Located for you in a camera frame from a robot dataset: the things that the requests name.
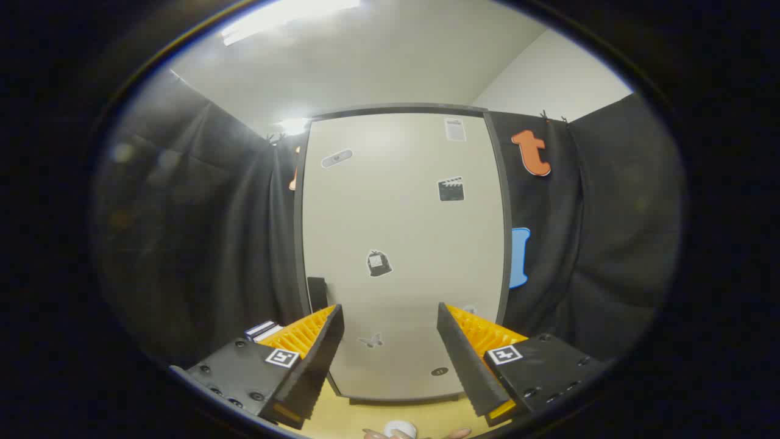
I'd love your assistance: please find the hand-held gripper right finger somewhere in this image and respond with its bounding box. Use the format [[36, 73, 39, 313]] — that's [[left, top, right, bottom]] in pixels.
[[436, 302, 612, 428]]

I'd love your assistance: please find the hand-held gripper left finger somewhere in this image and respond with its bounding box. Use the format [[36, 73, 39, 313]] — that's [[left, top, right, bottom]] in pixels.
[[169, 304, 346, 431]]

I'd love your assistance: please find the black door handle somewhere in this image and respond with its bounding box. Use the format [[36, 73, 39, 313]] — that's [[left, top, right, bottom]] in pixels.
[[307, 277, 330, 313]]

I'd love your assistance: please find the grey shoe cabinet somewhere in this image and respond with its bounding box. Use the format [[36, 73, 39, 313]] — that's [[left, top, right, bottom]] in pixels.
[[294, 104, 514, 404]]

